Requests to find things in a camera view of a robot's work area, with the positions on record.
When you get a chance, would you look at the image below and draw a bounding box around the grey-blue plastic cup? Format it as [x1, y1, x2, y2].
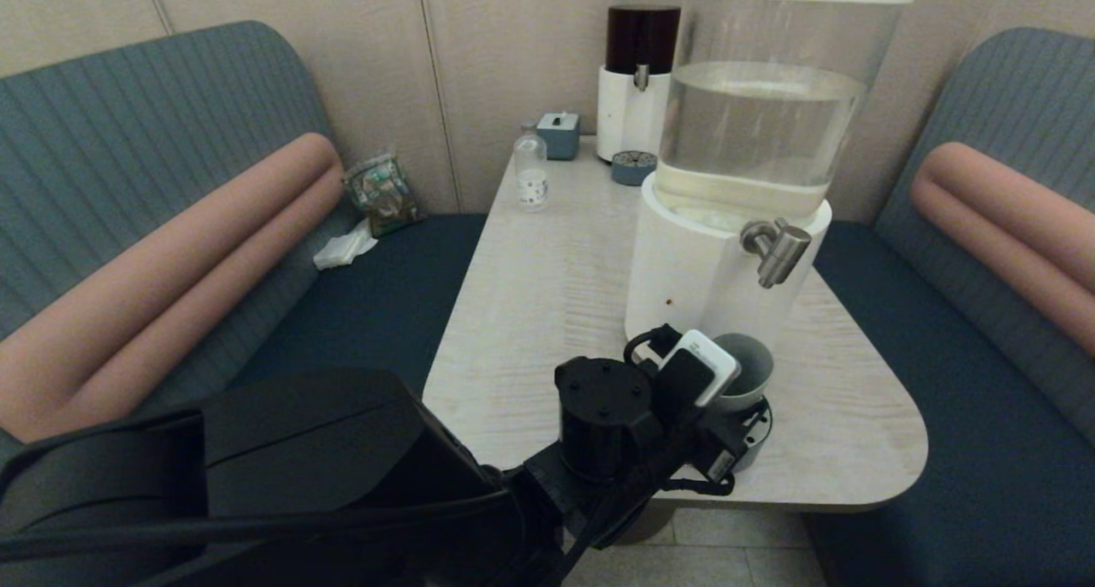
[714, 334, 775, 414]

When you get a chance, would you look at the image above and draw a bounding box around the large round perforated drip tray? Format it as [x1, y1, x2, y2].
[723, 397, 773, 474]

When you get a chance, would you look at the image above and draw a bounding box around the metal water dispenser tap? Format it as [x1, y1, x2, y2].
[741, 218, 813, 290]

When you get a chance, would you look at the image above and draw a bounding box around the large clear water dispenser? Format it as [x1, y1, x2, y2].
[624, 0, 919, 378]

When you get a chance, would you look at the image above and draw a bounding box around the dark blue seat cushion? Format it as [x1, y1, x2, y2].
[800, 221, 1095, 587]
[227, 214, 488, 395]

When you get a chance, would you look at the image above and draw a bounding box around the small round drip tray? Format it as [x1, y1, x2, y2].
[610, 151, 659, 187]

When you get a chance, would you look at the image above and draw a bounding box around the clear bottle with white label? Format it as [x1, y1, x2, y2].
[514, 123, 549, 213]

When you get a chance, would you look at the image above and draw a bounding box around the dark drink dispenser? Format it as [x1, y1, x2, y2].
[596, 0, 688, 164]

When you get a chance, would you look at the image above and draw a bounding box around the blue-grey tissue box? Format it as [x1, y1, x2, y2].
[537, 112, 582, 161]

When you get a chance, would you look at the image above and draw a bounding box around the green printed snack bag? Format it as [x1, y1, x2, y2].
[343, 151, 423, 238]

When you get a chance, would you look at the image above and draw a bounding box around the crumpled white tissue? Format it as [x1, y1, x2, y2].
[312, 218, 380, 270]

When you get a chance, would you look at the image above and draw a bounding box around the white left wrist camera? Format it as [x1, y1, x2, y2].
[659, 329, 742, 408]

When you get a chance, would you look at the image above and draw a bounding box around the grey table pedestal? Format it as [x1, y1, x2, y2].
[616, 501, 677, 547]

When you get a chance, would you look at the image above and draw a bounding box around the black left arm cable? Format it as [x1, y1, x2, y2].
[0, 324, 737, 587]

